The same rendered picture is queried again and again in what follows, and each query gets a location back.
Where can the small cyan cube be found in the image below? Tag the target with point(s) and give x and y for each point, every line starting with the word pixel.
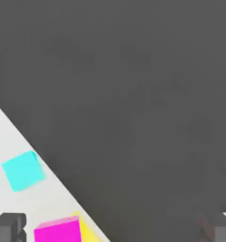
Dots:
pixel 23 171

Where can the large yellow box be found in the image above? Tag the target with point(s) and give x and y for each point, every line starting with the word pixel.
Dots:
pixel 86 231

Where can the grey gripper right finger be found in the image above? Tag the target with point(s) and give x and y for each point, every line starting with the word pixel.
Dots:
pixel 221 229

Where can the small magenta cube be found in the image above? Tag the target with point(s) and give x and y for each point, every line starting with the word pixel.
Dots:
pixel 57 231

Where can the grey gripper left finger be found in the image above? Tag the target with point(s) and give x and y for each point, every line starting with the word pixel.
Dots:
pixel 6 227

